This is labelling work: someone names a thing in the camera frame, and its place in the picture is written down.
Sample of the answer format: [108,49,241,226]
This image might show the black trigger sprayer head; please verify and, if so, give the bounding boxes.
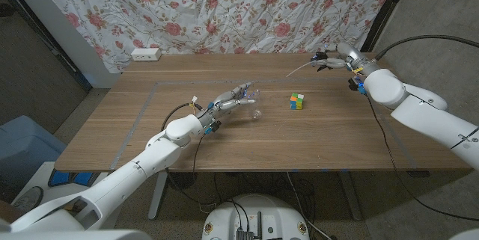
[286,50,332,79]

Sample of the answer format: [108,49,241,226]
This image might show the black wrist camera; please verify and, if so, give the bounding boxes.
[347,77,367,96]
[204,119,222,135]

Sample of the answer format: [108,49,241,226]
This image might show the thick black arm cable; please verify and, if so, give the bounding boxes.
[375,34,479,61]
[160,102,218,211]

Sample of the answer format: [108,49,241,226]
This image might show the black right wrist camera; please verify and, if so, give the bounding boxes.
[347,77,367,96]

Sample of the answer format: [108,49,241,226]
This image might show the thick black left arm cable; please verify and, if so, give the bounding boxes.
[160,102,218,211]

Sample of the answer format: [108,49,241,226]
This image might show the white table leg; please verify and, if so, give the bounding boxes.
[338,170,363,221]
[147,171,169,221]

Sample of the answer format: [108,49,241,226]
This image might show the person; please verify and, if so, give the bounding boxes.
[0,185,45,224]

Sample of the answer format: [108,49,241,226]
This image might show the blue plastic bin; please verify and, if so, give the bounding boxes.
[0,114,67,192]

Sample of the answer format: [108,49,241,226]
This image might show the black backdrop stand pole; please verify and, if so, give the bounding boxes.
[359,0,415,53]

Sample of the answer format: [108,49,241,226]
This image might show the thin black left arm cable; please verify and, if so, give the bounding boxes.
[192,134,207,185]

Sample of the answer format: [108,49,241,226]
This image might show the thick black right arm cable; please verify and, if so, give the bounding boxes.
[375,34,479,61]

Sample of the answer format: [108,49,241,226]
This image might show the floral print backdrop cloth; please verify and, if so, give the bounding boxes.
[28,0,401,75]

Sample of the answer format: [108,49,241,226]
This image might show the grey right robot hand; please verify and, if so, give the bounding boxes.
[310,42,379,76]

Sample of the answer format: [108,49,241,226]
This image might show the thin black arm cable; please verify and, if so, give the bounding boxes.
[364,94,479,222]
[192,134,207,185]

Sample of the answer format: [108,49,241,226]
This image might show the clear plastic spray bottle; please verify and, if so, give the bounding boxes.
[248,88,263,120]

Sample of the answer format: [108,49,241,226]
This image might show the white power strip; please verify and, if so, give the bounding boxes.
[130,47,162,62]

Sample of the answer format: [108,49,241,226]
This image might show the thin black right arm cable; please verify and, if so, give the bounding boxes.
[364,94,479,222]

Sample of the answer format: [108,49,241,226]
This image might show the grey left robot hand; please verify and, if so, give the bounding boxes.
[196,81,259,129]

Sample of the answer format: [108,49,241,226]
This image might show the white robot torso base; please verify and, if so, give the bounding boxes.
[201,194,311,240]

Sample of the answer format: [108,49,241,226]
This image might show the black slanted wall bar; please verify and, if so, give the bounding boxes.
[0,0,94,93]

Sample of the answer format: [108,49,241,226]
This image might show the white floor platform blue pads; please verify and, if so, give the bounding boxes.
[10,161,113,211]

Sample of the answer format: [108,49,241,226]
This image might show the multicoloured Rubik's cube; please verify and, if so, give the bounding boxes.
[289,92,305,111]

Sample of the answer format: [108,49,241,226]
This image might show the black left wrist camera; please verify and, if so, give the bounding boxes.
[204,119,222,135]

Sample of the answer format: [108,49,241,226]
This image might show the black round floor base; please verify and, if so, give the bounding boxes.
[168,171,198,191]

